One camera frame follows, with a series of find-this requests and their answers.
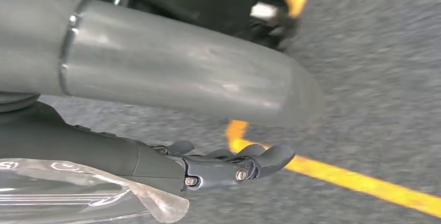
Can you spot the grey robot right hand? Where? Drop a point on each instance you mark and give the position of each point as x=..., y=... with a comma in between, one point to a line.
x=172, y=71

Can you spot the yellow floor tape corner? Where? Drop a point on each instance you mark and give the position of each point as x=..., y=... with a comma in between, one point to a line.
x=344, y=177

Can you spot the clear plastic film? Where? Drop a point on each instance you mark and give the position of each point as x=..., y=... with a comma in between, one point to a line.
x=69, y=198

